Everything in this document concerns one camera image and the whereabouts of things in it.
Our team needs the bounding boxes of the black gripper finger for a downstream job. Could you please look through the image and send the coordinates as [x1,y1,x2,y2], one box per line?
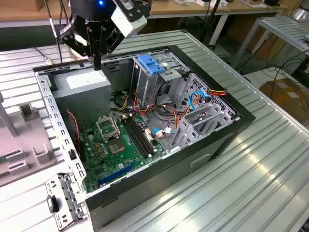
[59,23,98,71]
[97,25,126,71]

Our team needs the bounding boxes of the blue data wire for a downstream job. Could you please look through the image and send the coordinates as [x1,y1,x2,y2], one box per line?
[189,87,212,114]

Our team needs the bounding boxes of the red yellow power wire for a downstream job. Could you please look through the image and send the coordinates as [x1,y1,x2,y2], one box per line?
[209,88,228,97]

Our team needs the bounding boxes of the grey metal disk bay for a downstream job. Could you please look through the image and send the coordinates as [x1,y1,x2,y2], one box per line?
[169,103,242,152]

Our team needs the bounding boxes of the blue plastic drive latch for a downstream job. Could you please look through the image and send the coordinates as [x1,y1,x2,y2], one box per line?
[139,55,167,75]

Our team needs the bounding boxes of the grey metal drive cage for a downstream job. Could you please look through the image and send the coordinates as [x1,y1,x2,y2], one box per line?
[132,51,191,109]

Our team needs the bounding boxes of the grey power supply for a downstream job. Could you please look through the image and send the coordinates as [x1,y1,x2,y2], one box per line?
[52,69,112,126]

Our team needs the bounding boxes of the wooden desk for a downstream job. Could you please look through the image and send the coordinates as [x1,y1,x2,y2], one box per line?
[0,0,288,27]

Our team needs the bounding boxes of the metal socket cover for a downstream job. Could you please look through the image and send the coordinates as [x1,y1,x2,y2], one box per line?
[95,115,121,142]

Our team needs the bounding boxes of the small white box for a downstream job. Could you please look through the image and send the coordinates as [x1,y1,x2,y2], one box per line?
[197,0,229,8]

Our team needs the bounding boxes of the black tripod stand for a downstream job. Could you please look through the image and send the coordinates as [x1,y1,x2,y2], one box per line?
[200,0,224,45]

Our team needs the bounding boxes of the black RAM slot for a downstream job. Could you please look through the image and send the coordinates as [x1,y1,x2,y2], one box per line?
[124,116,153,157]
[121,117,151,159]
[127,115,155,155]
[129,114,157,154]

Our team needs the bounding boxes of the CPU socket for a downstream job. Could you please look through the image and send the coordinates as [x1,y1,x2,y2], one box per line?
[106,137,127,158]

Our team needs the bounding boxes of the green motherboard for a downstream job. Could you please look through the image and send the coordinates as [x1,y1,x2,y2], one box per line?
[79,112,167,194]

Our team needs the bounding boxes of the grey parts rack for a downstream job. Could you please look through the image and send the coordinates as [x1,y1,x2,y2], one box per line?
[0,91,65,187]

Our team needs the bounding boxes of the blue expansion slot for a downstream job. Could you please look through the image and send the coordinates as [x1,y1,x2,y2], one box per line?
[98,160,137,187]

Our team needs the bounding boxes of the black PC case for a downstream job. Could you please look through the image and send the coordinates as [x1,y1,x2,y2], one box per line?
[32,29,256,232]

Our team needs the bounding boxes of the black plastic latch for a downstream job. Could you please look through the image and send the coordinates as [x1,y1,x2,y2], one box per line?
[46,195,60,214]

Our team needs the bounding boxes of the brown cardboard box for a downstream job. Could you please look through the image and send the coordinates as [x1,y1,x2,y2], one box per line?
[259,77,309,124]

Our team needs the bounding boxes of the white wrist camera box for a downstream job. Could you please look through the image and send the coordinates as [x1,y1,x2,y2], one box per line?
[111,4,148,39]

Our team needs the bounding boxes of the black camera bracket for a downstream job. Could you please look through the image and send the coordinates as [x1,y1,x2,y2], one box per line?
[115,0,153,20]

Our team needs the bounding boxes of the yellow black supply wire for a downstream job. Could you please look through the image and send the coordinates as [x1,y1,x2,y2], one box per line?
[113,89,130,112]

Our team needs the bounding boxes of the orange red wire bundle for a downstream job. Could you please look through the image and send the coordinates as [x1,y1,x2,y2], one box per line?
[132,90,191,129]

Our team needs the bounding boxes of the red black fan wire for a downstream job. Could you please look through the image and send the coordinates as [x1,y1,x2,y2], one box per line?
[66,109,83,147]

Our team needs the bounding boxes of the blue connector with thin wires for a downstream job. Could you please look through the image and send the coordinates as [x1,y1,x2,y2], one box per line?
[153,128,173,139]

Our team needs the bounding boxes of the hinged metal card bracket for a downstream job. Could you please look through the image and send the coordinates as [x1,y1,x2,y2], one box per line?
[44,172,89,232]

